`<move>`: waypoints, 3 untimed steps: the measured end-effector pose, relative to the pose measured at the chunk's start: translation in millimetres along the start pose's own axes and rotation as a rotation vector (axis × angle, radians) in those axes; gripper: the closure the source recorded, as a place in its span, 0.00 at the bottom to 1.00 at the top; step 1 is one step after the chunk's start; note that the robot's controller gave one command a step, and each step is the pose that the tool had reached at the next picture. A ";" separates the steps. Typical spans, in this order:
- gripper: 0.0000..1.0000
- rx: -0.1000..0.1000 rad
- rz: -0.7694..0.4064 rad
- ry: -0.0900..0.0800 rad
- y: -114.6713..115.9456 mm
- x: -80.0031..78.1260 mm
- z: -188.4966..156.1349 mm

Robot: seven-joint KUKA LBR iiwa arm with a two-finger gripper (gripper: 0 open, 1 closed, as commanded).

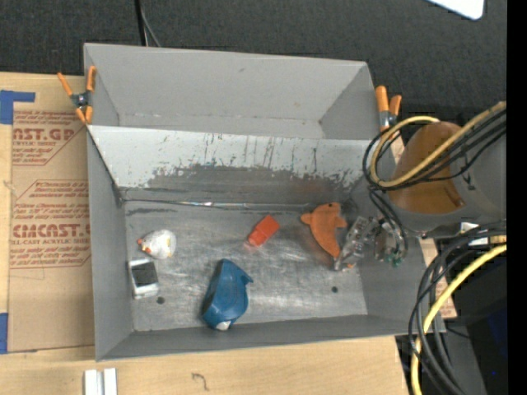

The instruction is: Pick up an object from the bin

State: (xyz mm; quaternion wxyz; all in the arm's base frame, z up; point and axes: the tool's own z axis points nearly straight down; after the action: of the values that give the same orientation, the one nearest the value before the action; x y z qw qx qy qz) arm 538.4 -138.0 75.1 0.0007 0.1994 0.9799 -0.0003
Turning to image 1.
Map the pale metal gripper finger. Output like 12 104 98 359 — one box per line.
333 236 367 272
344 215 376 243

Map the orange toy fish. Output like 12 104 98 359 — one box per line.
300 202 349 259

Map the orange-red small block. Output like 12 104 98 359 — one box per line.
243 214 281 249

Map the grey metal bin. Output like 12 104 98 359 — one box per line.
83 42 448 362

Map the blue toy whale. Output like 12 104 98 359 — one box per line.
200 258 254 332

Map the white toy chicken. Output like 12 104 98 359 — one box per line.
137 229 178 260

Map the white box with black face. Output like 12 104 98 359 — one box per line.
128 257 161 300

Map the brown cardboard board red print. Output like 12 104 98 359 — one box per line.
0 71 458 354

